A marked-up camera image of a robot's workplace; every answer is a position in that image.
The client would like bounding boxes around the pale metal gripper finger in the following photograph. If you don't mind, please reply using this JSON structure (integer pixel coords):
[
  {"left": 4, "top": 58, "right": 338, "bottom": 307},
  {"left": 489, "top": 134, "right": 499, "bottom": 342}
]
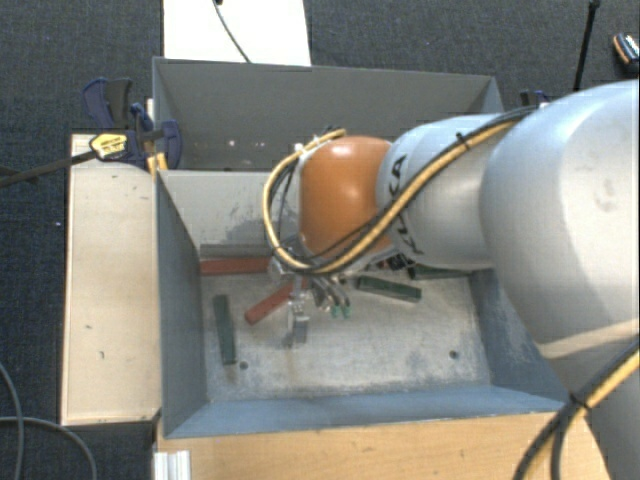
[
  {"left": 280, "top": 312, "right": 297, "bottom": 350},
  {"left": 293, "top": 313, "right": 312, "bottom": 346}
]

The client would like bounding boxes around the red-brown flat block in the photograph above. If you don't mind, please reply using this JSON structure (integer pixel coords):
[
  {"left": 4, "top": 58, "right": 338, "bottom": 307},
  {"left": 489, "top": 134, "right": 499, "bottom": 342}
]
[
  {"left": 243, "top": 284, "right": 297, "bottom": 327},
  {"left": 199, "top": 257, "right": 274, "bottom": 278}
]

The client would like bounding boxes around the grey metal bin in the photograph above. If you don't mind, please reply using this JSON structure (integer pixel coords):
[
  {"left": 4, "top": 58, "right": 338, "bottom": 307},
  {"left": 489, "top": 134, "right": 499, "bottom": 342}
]
[{"left": 151, "top": 56, "right": 572, "bottom": 441}]

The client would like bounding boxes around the dark green flat block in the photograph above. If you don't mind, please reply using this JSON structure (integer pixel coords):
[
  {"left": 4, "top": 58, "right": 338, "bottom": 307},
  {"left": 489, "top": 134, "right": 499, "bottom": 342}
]
[
  {"left": 211, "top": 293, "right": 239, "bottom": 367},
  {"left": 354, "top": 274, "right": 424, "bottom": 304},
  {"left": 410, "top": 264, "right": 469, "bottom": 281}
]

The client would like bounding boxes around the pale wood flat board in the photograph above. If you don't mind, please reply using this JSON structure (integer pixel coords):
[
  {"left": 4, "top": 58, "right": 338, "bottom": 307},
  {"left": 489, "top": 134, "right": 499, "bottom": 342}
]
[{"left": 59, "top": 133, "right": 164, "bottom": 427}]

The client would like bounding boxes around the black cylinder on white bracket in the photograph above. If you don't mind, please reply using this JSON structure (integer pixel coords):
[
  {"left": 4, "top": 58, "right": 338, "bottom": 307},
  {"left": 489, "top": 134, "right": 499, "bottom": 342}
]
[{"left": 378, "top": 252, "right": 418, "bottom": 275}]

